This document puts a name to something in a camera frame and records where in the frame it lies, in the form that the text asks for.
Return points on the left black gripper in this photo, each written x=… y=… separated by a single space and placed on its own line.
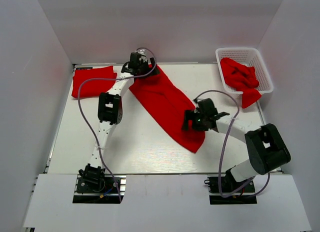
x=156 y=72

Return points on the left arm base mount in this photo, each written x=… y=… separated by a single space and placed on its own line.
x=105 y=193

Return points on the white plastic basket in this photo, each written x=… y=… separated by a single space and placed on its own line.
x=250 y=57

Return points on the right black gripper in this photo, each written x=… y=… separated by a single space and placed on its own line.
x=191 y=115

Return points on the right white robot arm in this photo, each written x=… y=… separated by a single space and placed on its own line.
x=265 y=146

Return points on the red t-shirt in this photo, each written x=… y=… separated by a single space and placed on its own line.
x=167 y=105
x=93 y=88

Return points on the red t-shirts in basket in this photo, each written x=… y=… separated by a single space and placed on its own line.
x=241 y=78

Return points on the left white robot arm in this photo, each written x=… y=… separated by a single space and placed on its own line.
x=110 y=113

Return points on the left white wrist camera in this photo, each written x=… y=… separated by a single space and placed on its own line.
x=142 y=52

